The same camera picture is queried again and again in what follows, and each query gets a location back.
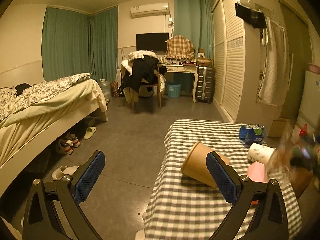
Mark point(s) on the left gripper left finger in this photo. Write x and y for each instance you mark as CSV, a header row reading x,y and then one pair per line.
x,y
41,220

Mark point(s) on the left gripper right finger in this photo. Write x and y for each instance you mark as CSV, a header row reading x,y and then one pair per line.
x,y
269,220

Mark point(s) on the white patterned paper cup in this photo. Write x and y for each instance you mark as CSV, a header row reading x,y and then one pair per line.
x,y
260,153

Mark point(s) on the brown paper cup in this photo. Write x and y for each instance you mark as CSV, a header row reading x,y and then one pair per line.
x,y
194,165

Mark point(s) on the green phone stand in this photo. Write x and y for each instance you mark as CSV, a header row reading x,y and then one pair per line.
x,y
301,153

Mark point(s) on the red bottle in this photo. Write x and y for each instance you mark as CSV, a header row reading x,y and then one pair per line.
x,y
303,131

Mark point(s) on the cardboard box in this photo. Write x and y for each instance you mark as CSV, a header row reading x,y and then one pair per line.
x,y
278,127

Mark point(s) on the white slipper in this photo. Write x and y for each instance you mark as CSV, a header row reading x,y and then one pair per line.
x,y
63,171

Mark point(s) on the blue tissue pack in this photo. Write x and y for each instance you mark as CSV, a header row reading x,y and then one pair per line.
x,y
251,133

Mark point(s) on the hanging white towel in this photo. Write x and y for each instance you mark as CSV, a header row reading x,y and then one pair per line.
x,y
276,64

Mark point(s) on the red white sneaker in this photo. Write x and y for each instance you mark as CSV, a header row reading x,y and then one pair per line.
x,y
72,140

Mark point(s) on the gray checkered tablecloth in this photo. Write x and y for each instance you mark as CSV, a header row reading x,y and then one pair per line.
x,y
181,207

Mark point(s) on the green slipper under bed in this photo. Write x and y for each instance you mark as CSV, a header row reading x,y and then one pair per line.
x,y
89,132

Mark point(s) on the bed with floral bedding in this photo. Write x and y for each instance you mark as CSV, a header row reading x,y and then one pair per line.
x,y
33,120

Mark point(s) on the black suitcase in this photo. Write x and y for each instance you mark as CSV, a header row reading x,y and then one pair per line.
x,y
205,84

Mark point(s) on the white louvered wardrobe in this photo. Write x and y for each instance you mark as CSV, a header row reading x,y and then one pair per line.
x,y
238,62

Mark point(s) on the water jug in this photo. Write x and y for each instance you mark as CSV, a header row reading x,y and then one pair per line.
x,y
106,88

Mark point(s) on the white desk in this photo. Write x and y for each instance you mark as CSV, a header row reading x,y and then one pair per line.
x,y
175,68

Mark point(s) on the black hanging bag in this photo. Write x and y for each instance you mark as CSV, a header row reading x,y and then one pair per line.
x,y
253,17

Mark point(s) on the blue laundry basket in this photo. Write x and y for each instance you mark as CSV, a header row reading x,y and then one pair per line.
x,y
173,90

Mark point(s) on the plaid cloth cover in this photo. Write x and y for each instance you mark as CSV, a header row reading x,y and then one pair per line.
x,y
180,48

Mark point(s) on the green curtain left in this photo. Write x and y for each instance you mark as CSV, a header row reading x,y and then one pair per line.
x,y
74,43

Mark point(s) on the green curtain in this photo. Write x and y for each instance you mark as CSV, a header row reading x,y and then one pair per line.
x,y
193,20
74,43

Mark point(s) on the wooden chair with clothes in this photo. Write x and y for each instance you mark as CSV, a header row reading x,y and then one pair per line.
x,y
142,68

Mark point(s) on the green curtain right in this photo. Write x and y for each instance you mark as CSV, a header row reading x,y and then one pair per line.
x,y
193,20

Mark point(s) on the black monitor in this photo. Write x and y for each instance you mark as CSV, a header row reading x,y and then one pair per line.
x,y
152,41

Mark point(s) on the white air conditioner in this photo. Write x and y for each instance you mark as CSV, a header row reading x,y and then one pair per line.
x,y
150,10

